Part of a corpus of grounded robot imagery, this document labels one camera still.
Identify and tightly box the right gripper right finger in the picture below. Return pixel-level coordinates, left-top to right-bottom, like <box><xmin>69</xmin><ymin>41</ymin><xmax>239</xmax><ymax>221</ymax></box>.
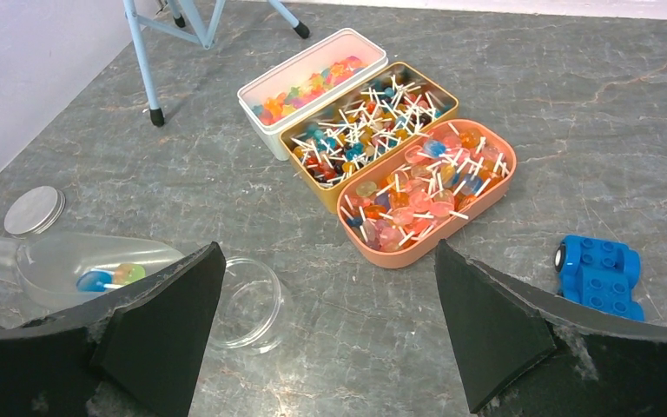
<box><xmin>435</xmin><ymin>241</ymin><xmax>667</xmax><ymax>416</ymax></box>

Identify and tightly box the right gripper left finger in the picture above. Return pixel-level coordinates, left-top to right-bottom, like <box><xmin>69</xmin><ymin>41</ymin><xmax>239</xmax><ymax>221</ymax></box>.
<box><xmin>0</xmin><ymin>243</ymin><xmax>226</xmax><ymax>416</ymax></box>

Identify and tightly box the green lollipop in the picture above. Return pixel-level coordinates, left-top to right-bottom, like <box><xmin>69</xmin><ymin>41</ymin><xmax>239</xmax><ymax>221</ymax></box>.
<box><xmin>111</xmin><ymin>263</ymin><xmax>146</xmax><ymax>285</ymax></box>

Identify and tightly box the blue lollipop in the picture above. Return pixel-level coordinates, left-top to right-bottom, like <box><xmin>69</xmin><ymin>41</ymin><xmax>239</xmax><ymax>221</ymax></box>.
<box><xmin>76</xmin><ymin>269</ymin><xmax>113</xmax><ymax>292</ymax></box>

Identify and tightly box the clear plastic scoop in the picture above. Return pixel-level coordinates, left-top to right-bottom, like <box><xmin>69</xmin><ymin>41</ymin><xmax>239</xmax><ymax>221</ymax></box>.
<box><xmin>0</xmin><ymin>232</ymin><xmax>183</xmax><ymax>310</ymax></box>

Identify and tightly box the blue toy brick car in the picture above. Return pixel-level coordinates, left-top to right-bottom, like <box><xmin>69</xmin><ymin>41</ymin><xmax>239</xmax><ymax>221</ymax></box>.
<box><xmin>554</xmin><ymin>235</ymin><xmax>644</xmax><ymax>321</ymax></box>

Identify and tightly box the pink tin of lollipops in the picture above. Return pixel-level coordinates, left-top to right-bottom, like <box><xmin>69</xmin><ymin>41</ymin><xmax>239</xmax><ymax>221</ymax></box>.
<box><xmin>337</xmin><ymin>119</ymin><xmax>518</xmax><ymax>268</ymax></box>

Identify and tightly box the yellow tin of lollipops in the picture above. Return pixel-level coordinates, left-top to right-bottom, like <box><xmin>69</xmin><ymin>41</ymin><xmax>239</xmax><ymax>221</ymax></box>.
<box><xmin>280</xmin><ymin>62</ymin><xmax>459</xmax><ymax>213</ymax></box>

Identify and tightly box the white tin of gummies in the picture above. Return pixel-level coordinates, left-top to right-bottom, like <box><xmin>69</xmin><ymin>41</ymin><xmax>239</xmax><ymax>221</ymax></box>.
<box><xmin>237</xmin><ymin>28</ymin><xmax>388</xmax><ymax>161</ymax></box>

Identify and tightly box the light blue tripod stand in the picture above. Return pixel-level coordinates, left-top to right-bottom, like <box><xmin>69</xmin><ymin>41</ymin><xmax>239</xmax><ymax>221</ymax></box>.
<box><xmin>122</xmin><ymin>0</ymin><xmax>312</xmax><ymax>128</ymax></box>

